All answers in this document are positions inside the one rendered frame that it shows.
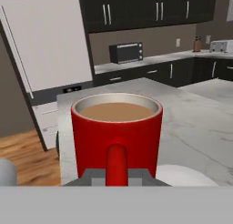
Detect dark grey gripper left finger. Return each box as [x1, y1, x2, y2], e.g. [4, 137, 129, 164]
[63, 168, 107, 187]

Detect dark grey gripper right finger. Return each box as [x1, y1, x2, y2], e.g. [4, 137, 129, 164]
[126, 168, 171, 187]

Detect red cup of tea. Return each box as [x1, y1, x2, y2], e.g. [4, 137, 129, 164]
[70, 92, 164, 187]

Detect white saucer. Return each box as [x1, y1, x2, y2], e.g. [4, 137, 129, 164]
[156, 164, 219, 187]

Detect grey rounded object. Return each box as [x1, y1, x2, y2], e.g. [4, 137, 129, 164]
[0, 157, 18, 187]

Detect dark base cupboards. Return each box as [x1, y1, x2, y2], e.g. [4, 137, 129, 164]
[93, 56, 233, 88]

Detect black toaster oven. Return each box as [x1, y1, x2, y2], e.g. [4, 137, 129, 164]
[108, 41, 145, 65]

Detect white fridge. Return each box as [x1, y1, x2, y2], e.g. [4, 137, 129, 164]
[0, 0, 96, 152]

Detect brown knife block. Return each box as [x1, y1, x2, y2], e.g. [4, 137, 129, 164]
[192, 36, 203, 54]

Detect white toaster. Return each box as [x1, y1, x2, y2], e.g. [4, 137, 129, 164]
[208, 39, 233, 55]

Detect window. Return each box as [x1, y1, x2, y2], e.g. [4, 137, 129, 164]
[226, 0, 233, 23]

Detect dark wall cupboards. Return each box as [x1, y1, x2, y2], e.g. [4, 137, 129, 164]
[79, 0, 218, 35]

